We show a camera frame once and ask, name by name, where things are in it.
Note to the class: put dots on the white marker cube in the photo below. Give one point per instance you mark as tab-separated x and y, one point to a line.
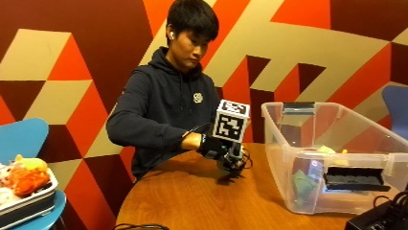
230	123

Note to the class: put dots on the clear plastic storage bin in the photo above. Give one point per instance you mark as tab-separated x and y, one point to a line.
331	153

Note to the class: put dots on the the person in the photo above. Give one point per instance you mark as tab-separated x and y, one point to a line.
163	105

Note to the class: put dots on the black electronic device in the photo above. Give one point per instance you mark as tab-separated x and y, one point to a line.
380	215

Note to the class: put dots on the blue chair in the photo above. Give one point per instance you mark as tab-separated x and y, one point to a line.
21	140
396	107

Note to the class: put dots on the white earbud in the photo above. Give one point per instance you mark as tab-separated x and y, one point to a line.
171	34

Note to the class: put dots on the yellow green soft toy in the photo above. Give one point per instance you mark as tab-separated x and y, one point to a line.
30	163

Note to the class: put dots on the orange soft toy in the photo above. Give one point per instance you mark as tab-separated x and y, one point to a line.
26	180

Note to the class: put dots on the white tray box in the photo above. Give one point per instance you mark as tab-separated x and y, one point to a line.
26	204

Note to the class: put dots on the white pink soft toy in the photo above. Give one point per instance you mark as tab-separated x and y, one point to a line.
5	188

